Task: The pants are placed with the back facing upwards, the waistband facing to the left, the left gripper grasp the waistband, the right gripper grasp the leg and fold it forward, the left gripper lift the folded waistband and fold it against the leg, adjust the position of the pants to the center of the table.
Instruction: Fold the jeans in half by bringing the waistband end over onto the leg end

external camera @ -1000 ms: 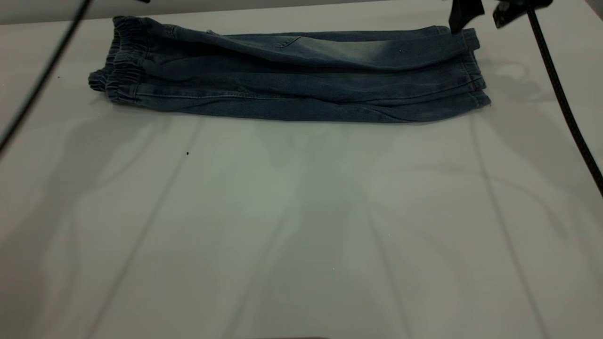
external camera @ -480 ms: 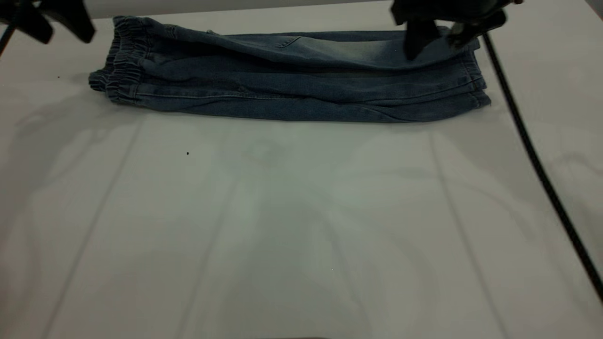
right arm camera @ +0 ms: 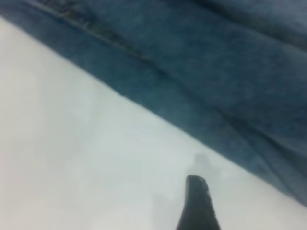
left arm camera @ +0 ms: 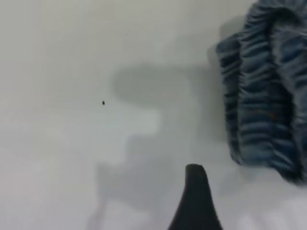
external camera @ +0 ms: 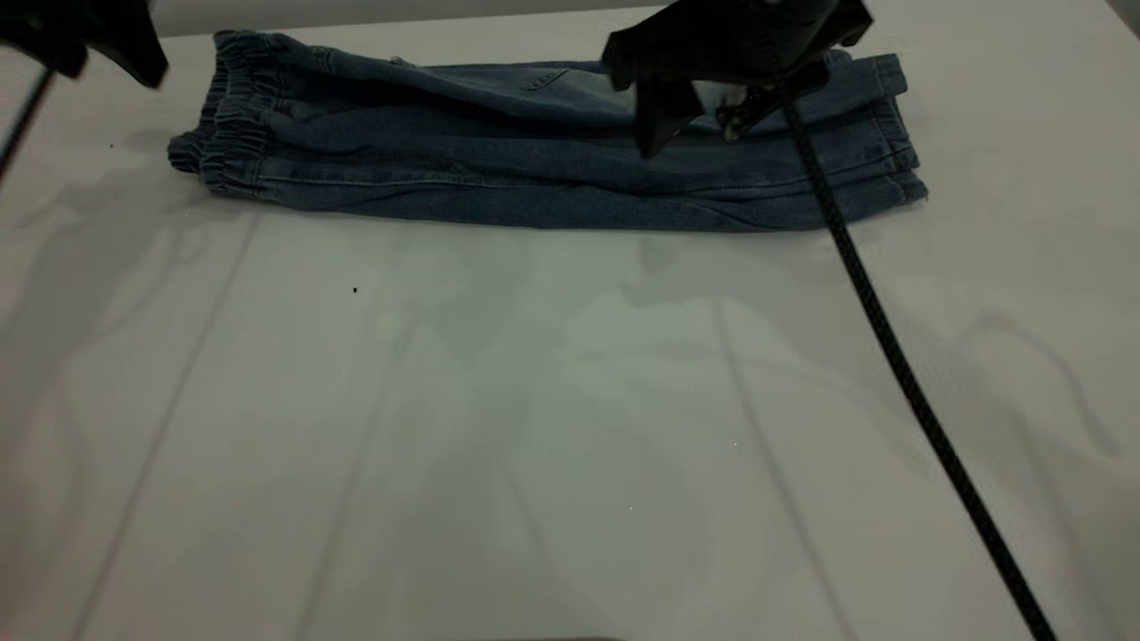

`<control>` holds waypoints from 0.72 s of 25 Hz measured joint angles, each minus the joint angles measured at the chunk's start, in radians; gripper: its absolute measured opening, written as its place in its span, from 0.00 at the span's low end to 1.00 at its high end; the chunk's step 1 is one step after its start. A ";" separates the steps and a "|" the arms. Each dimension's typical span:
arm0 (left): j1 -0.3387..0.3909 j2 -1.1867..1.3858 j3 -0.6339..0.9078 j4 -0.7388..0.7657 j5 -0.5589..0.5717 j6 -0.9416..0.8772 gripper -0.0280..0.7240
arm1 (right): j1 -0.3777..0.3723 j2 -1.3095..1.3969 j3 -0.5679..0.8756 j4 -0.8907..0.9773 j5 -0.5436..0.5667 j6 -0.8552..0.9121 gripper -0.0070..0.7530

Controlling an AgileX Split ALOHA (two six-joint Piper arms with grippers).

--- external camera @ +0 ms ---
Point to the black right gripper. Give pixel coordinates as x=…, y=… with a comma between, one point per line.
x=739, y=40

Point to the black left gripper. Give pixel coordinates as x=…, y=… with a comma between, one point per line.
x=62, y=20

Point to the blue denim shorts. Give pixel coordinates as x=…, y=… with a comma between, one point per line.
x=490, y=178

